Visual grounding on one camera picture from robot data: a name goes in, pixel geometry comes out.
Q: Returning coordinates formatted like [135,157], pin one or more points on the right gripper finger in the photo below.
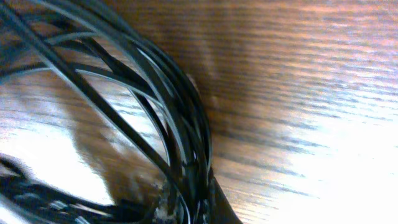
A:
[214,210]

